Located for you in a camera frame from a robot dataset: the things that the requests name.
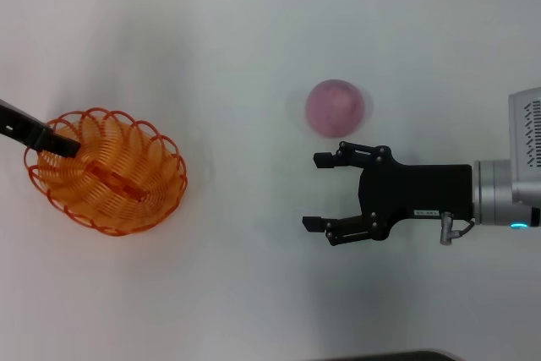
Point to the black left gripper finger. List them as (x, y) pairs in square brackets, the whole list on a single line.
[(25, 126)]

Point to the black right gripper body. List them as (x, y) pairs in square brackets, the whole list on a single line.
[(414, 192)]

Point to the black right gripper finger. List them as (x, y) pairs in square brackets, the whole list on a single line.
[(327, 159), (348, 230)]

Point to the pink peach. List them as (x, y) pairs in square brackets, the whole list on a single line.
[(336, 107)]

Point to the orange plastic woven basket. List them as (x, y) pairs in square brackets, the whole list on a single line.
[(118, 192)]

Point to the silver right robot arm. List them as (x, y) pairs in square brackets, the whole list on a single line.
[(492, 194)]

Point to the black robot torso part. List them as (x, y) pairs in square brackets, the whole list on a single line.
[(414, 357)]

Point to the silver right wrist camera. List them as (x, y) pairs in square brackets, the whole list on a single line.
[(522, 124)]

